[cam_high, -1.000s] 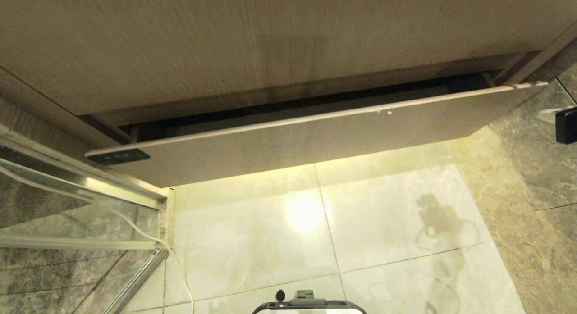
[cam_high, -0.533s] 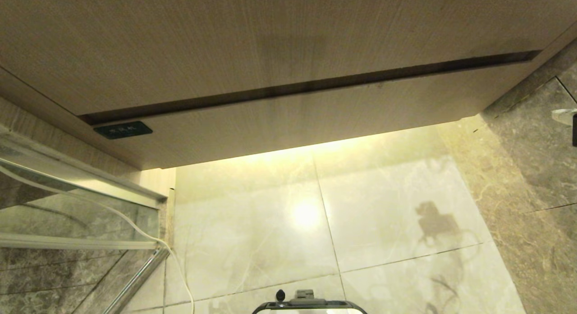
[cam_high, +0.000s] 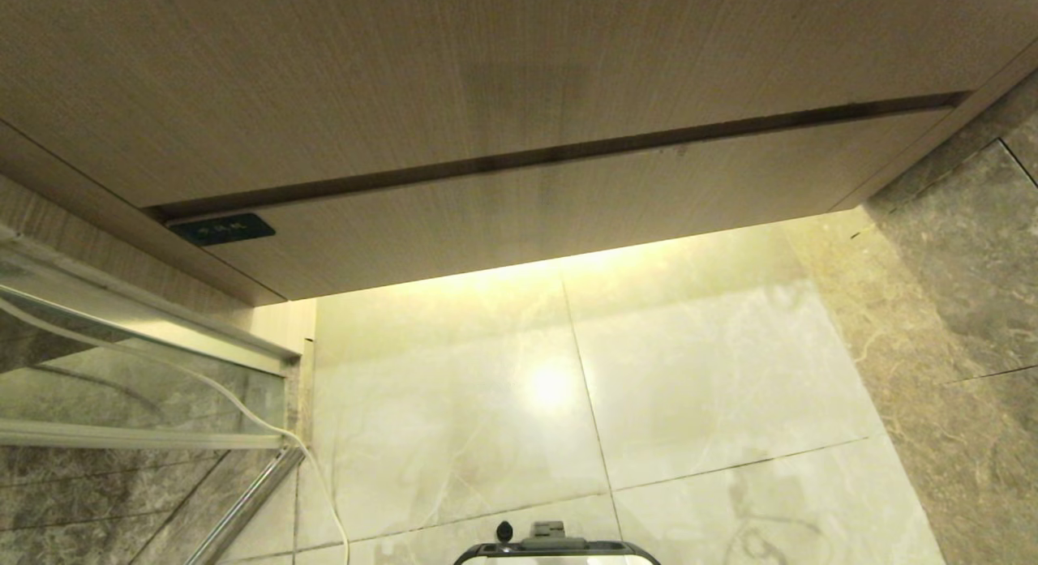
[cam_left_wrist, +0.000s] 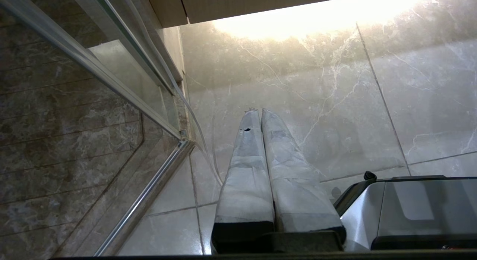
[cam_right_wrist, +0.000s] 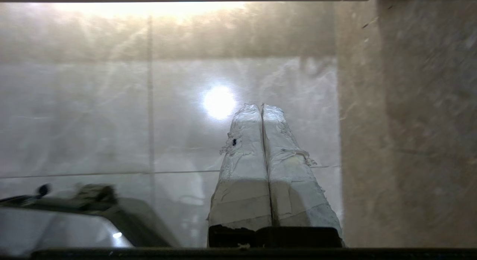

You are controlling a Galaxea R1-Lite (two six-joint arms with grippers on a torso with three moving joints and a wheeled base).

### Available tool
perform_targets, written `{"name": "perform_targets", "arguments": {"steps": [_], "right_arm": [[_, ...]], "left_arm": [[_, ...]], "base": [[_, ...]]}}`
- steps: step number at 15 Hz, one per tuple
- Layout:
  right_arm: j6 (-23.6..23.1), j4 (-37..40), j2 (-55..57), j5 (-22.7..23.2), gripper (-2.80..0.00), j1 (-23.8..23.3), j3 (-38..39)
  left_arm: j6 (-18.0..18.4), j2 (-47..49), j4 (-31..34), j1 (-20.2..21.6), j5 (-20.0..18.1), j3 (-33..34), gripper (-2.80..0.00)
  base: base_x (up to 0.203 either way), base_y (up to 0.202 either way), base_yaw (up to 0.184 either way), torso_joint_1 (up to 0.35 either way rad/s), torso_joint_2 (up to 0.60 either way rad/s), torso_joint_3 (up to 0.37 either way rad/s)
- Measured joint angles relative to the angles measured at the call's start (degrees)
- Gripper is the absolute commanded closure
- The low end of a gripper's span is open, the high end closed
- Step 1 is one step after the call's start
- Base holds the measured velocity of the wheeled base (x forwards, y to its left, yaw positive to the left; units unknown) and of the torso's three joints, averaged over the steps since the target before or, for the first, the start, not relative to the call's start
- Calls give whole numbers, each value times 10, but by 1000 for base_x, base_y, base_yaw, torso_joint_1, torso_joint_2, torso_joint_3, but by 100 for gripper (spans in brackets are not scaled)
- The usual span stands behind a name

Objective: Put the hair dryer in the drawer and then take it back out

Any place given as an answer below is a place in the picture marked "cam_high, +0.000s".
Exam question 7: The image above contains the wooden drawer front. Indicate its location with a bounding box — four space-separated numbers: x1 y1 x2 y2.
148 93 971 302

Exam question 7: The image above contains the wooden vanity cabinet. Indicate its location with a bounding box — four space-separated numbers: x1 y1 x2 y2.
0 0 1038 308

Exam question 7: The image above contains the black label on cabinet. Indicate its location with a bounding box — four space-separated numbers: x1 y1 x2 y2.
169 213 277 247

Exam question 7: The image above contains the glass shower door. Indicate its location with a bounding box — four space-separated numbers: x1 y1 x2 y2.
0 225 307 565

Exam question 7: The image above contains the white cable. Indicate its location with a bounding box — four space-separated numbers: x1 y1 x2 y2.
0 296 350 565

